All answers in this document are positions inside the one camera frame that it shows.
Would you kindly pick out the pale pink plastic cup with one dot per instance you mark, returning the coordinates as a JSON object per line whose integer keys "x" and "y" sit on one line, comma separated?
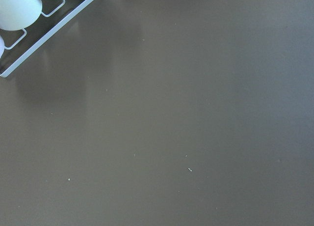
{"x": 2, "y": 46}

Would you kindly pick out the mint green plastic cup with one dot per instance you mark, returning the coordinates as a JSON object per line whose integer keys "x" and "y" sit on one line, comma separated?
{"x": 19, "y": 14}

